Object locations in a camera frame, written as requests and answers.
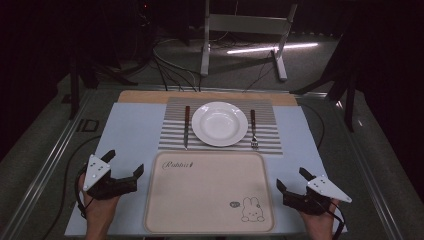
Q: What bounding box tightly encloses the aluminium floor rail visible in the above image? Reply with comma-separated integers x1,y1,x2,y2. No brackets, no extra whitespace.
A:
0,89,94,240
331,98,405,240

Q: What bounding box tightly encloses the beige tray with rabbit print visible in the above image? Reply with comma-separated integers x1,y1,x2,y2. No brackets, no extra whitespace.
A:
143,150,277,235

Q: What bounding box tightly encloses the white round plate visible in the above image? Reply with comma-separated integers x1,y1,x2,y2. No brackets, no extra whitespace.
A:
191,101,249,148

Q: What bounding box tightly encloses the white metal stand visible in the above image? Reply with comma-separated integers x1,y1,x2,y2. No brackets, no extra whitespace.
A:
199,0,299,82

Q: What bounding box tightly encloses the fork with brown handle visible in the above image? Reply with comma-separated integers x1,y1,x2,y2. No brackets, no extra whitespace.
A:
249,109,260,150

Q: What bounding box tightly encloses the light blue table sheet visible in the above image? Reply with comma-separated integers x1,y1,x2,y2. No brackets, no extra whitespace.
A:
64,102,348,238

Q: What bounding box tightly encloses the black floor cable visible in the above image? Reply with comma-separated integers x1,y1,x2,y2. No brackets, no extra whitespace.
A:
297,101,326,151
40,134,103,240

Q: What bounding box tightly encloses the person's left hand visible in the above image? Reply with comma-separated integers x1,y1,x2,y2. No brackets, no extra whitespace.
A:
78,173,121,240

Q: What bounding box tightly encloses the grey striped placemat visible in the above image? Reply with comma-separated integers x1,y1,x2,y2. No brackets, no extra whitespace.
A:
157,97,284,156

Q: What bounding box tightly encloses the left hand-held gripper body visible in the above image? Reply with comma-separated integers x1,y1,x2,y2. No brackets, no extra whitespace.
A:
82,154,139,201

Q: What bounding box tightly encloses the person's right hand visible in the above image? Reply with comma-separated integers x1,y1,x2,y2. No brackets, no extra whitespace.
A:
299,198,341,240

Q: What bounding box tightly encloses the knife with brown handle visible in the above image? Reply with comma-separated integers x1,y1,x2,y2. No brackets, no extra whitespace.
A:
183,105,192,151

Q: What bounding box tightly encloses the black tripod stand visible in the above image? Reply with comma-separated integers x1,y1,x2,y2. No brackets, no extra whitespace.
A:
289,31,359,133
67,54,140,121

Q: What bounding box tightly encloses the bundle of floor cables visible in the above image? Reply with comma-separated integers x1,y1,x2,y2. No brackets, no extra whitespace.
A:
150,37,203,93

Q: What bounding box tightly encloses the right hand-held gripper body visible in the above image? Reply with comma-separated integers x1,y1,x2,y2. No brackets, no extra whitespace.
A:
282,175,353,216

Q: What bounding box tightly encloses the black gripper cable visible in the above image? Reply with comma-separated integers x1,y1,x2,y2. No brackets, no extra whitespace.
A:
308,189,346,240
74,164,94,220

